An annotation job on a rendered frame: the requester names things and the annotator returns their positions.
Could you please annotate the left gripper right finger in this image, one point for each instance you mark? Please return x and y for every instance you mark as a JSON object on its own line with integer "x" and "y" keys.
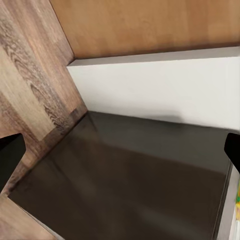
{"x": 232, "y": 149}

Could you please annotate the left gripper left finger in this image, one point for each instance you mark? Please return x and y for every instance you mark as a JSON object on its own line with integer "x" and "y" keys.
{"x": 12, "y": 150}

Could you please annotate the desk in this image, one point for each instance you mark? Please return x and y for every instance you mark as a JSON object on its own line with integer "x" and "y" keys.
{"x": 116, "y": 177}

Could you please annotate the sliding door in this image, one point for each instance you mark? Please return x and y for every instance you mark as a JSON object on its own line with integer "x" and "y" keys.
{"x": 117, "y": 28}

